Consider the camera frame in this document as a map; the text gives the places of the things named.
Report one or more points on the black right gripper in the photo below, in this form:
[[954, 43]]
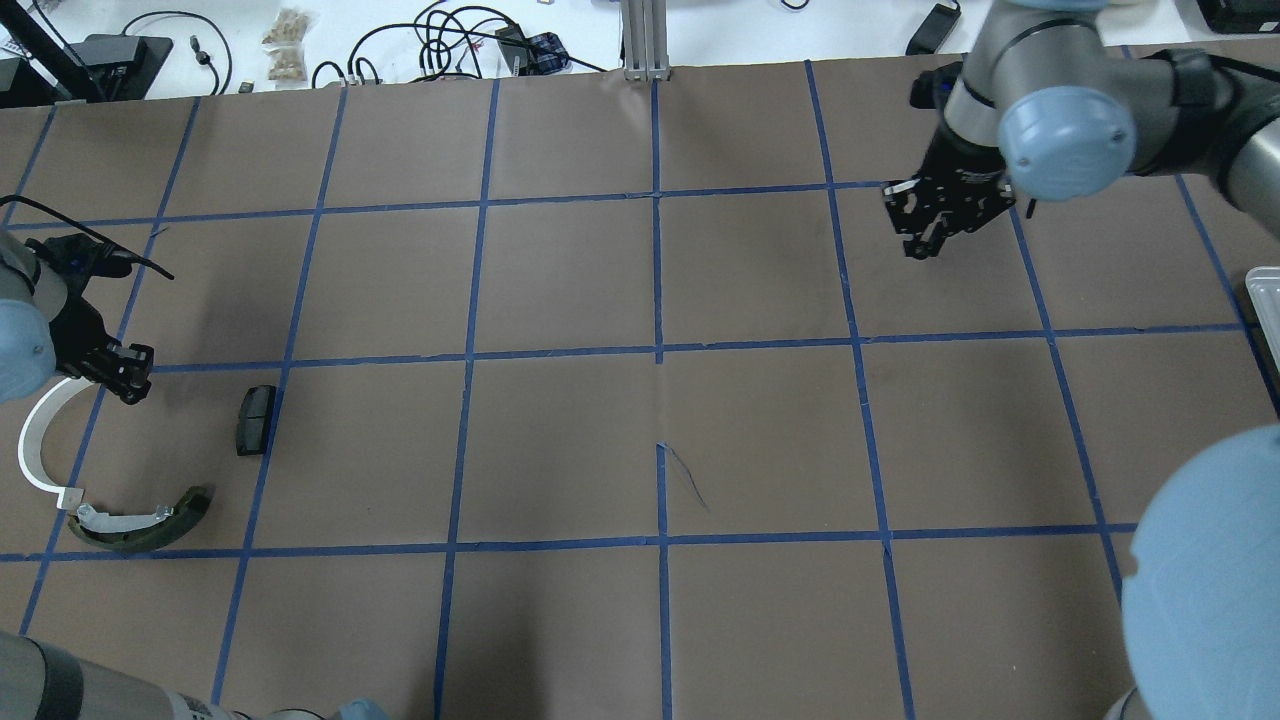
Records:
[[958, 163]]

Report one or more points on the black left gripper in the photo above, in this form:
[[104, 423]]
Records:
[[74, 330]]

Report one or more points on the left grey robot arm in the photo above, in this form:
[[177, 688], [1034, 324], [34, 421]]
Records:
[[41, 680]]

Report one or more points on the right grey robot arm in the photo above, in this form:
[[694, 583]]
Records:
[[1039, 107]]

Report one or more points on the ribbed metal tray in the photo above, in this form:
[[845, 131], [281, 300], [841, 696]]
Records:
[[1262, 285]]

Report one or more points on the dark grey brake pad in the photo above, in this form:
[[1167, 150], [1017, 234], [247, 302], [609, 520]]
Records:
[[254, 420]]

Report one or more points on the white curved plastic part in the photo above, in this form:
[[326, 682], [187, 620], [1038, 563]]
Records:
[[30, 446]]

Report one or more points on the olive green brake shoe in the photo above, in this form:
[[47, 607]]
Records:
[[141, 533]]

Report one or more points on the black power adapter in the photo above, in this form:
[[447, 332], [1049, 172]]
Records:
[[934, 29]]

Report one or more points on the aluminium frame post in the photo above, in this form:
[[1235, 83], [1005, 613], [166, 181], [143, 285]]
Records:
[[644, 42]]

